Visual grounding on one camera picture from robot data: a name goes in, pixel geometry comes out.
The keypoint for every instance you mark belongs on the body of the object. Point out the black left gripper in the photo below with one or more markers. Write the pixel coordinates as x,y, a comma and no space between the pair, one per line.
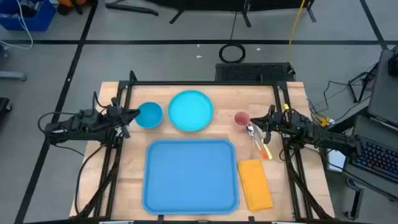
115,121

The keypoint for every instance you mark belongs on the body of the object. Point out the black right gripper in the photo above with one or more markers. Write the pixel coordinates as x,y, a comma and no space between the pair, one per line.
280,124

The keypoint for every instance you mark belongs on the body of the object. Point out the blue plastic bowl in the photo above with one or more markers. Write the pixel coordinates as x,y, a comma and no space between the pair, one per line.
149,115

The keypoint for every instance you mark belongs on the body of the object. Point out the pink plastic cup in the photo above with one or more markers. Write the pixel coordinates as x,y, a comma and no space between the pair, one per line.
242,119

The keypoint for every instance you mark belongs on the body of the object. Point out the teal plastic plate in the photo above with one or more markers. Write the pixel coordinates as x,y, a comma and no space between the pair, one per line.
190,110

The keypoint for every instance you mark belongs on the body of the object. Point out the orange cloth napkin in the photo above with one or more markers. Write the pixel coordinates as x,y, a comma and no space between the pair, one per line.
255,185

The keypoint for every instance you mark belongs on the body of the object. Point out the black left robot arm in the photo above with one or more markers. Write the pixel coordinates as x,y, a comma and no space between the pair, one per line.
77,123

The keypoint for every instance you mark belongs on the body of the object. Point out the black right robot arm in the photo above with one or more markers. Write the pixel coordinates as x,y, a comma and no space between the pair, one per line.
326,137

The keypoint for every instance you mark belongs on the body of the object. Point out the blue plastic tray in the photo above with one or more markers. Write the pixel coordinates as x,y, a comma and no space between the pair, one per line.
190,177

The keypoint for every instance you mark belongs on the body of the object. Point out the yellow plug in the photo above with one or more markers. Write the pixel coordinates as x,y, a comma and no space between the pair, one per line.
323,119

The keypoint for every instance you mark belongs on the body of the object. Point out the white printed paper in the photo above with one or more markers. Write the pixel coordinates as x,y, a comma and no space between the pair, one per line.
335,161

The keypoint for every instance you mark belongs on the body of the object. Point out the grey equipment cart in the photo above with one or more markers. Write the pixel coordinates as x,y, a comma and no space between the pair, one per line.
363,124

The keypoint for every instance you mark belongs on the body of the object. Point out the black flat floor bar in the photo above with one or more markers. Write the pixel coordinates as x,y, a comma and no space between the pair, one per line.
130,8

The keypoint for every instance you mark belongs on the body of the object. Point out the black folding stand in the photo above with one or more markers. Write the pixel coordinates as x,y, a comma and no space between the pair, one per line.
362,82

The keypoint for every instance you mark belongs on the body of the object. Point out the backlit black keyboard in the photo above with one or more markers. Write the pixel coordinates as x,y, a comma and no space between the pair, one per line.
377,160

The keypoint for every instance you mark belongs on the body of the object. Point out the orange and black bag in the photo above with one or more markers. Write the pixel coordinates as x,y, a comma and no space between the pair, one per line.
73,3

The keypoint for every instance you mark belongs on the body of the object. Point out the blue storage bin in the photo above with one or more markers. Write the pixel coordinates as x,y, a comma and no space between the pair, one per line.
37,20

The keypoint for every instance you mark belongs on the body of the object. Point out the black aluminium frame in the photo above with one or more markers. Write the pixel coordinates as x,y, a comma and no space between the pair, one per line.
202,83

